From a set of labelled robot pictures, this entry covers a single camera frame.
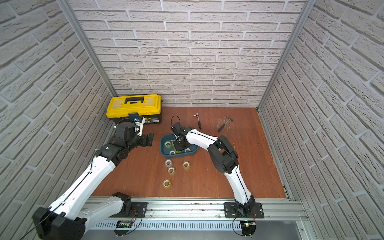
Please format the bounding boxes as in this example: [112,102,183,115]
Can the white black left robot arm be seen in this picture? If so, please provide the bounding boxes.
[33,119,154,240]

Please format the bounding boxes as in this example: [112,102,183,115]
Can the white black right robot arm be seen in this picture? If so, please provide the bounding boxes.
[171,122,256,217]

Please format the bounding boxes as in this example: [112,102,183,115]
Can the teal plastic storage box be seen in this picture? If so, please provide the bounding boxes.
[160,134,199,159]

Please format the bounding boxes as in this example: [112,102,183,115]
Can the red black ratchet wrench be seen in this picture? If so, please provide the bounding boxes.
[194,113,202,130]

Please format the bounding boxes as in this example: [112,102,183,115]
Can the yellow black toolbox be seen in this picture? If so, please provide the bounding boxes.
[106,94,162,124]

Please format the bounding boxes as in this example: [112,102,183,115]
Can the left green circuit board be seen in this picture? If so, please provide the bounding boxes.
[116,221,135,230]

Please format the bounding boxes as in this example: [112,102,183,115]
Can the right circuit board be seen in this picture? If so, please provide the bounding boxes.
[240,221,257,237]

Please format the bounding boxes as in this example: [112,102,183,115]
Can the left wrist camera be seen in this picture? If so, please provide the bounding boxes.
[134,116,146,136]

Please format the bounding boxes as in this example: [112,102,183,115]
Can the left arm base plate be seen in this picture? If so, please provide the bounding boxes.
[131,202,148,218]

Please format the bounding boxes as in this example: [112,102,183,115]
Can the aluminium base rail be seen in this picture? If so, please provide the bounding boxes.
[93,197,309,235]

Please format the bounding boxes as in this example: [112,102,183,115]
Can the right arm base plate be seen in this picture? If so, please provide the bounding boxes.
[224,202,265,219]

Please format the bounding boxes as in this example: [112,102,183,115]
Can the left corner aluminium post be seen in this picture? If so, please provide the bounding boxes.
[57,0,117,97]

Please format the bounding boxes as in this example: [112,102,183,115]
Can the corner aluminium post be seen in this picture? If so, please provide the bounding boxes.
[57,0,117,97]
[257,0,317,111]

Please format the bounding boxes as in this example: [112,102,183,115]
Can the right corner aluminium post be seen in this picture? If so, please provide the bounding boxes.
[257,0,317,111]

